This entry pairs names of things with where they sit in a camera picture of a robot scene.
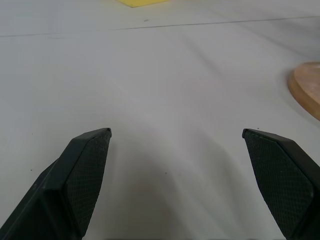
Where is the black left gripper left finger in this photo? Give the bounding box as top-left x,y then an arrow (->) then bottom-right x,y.
0,127 -> 113,240

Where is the round wooden board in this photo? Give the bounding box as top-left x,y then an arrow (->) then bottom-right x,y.
287,61 -> 320,118

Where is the yellow flat sheet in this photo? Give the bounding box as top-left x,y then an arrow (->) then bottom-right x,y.
117,0 -> 171,8

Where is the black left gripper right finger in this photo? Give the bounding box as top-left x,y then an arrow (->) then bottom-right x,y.
241,128 -> 320,240

